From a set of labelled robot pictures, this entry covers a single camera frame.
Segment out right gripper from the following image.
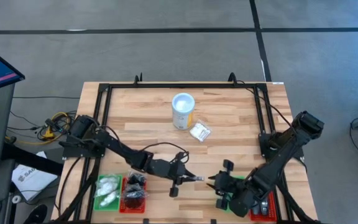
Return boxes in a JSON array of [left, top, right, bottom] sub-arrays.
[[206, 160, 237, 210]]

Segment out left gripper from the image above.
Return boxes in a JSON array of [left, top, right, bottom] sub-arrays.
[[169, 151, 198, 198]]

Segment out bagged black oval item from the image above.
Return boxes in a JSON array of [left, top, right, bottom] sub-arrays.
[[123, 183, 145, 193], [121, 190, 149, 210], [127, 172, 148, 186]]

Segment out green plastic basket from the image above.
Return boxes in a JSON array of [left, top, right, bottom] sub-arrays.
[[222, 175, 249, 214], [93, 174, 124, 212]]

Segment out bagged white cotton swabs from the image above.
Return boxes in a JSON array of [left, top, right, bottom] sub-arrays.
[[188, 119, 213, 143]]

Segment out white wipes canister yellow label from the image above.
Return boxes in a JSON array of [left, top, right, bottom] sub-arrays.
[[171, 92, 196, 131]]

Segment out red plastic basket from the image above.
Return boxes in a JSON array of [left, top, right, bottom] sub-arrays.
[[119, 176, 147, 215], [247, 189, 278, 222]]

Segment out person's foot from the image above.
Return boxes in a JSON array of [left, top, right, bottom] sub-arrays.
[[23, 203, 48, 224]]

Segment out black desk leg beam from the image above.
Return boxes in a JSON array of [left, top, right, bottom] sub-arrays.
[[1, 142, 64, 177]]

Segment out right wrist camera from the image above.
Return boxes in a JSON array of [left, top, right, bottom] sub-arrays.
[[221, 175, 239, 197]]

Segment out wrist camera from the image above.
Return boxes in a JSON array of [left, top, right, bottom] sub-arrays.
[[173, 154, 188, 170], [221, 175, 239, 197]]

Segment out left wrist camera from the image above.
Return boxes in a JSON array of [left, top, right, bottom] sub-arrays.
[[173, 154, 188, 170]]

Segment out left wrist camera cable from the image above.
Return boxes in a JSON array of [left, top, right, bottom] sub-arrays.
[[137, 142, 190, 164]]

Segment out black aluminium table frame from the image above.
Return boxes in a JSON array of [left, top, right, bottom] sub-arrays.
[[50, 72, 323, 224]]

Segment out right arm power cable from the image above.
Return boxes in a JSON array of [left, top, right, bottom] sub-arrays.
[[236, 80, 298, 128]]

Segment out black arm base cable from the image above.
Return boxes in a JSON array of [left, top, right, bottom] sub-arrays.
[[54, 157, 82, 217]]

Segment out yellow cable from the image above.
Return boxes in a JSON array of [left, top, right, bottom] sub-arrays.
[[4, 111, 71, 146]]

